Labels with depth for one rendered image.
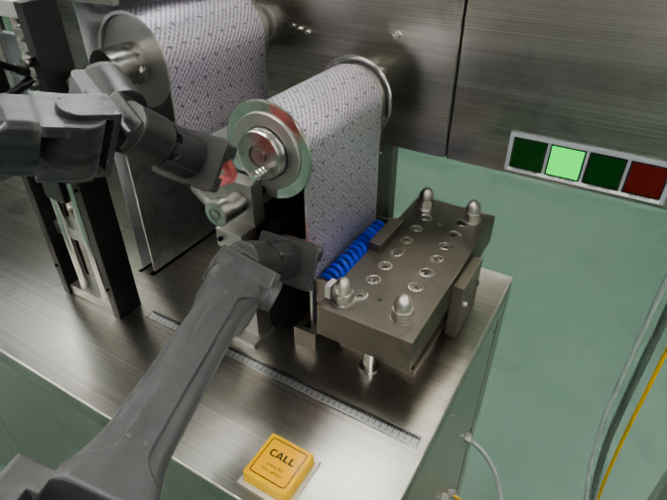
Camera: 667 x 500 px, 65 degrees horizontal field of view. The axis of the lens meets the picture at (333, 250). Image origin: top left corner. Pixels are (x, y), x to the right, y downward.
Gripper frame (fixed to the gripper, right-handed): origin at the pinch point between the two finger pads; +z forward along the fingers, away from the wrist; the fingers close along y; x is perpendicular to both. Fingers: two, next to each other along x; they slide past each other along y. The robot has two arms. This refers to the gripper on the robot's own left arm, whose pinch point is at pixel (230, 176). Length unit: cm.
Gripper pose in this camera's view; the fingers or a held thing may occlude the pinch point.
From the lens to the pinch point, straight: 75.6
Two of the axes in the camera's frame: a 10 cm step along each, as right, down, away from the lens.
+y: 8.5, 3.1, -4.3
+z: 4.0, 1.4, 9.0
